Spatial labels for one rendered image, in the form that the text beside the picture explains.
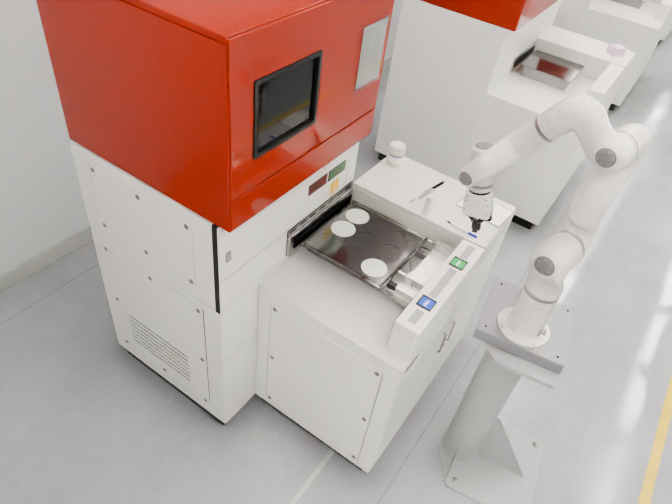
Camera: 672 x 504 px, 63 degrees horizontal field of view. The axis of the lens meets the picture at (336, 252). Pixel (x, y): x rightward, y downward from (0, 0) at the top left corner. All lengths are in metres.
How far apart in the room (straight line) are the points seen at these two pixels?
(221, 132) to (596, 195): 1.05
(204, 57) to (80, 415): 1.86
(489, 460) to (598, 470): 0.53
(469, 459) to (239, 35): 2.07
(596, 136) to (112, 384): 2.29
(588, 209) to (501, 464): 1.41
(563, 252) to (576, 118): 0.40
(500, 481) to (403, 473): 0.43
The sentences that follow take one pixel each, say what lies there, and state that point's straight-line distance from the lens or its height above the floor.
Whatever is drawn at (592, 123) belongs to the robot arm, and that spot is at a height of 1.66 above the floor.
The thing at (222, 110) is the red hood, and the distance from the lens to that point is 1.46.
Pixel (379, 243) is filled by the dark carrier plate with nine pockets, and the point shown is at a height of 0.90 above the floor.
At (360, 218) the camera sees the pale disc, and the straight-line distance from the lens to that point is 2.31.
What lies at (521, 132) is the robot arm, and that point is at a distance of 1.79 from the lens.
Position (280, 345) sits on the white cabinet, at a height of 0.55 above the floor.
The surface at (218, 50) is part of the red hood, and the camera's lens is 1.40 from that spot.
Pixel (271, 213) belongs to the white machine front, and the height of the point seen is 1.12.
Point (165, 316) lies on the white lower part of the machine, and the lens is 2.33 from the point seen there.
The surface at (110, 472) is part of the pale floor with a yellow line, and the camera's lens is 2.66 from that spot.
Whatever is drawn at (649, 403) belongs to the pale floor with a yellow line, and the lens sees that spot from 3.41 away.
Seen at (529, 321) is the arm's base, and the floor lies 0.96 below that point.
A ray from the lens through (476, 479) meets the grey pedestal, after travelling 2.73.
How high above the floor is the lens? 2.34
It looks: 42 degrees down
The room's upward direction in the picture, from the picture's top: 9 degrees clockwise
